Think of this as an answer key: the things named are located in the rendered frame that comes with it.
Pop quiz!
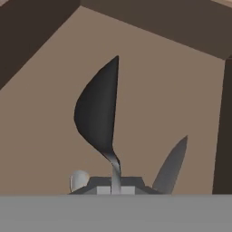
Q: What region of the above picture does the brown wooden open drawer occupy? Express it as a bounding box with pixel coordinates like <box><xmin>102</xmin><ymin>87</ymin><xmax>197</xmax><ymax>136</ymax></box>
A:
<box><xmin>0</xmin><ymin>0</ymin><xmax>232</xmax><ymax>196</ymax></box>

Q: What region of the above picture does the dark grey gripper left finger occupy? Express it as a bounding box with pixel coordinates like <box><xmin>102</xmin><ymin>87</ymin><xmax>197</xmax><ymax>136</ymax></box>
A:
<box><xmin>68</xmin><ymin>176</ymin><xmax>112</xmax><ymax>196</ymax></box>

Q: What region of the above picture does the grey metallic utensil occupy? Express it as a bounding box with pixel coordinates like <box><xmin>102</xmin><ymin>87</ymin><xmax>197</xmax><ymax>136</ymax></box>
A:
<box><xmin>151</xmin><ymin>135</ymin><xmax>189</xmax><ymax>196</ymax></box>

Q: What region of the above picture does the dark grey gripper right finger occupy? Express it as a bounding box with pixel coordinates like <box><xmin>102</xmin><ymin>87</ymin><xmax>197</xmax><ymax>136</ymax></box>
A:
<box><xmin>120</xmin><ymin>176</ymin><xmax>162</xmax><ymax>196</ymax></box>

